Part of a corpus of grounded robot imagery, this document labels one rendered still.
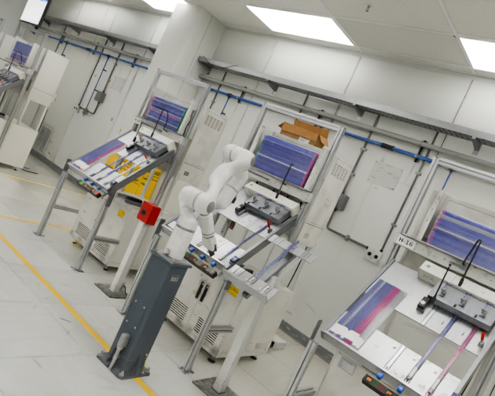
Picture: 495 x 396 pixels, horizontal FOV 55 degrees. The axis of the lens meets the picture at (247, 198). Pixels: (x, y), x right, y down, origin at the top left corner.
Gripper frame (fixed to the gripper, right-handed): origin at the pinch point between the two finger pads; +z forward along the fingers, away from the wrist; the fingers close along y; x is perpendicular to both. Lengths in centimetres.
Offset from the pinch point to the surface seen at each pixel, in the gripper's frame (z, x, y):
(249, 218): 10, 50, -17
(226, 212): 10, 44, -35
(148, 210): 17, 12, -94
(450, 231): -18, 89, 111
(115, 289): 70, -32, -94
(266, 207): 4, 61, -10
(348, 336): 8, 8, 99
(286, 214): 4, 65, 6
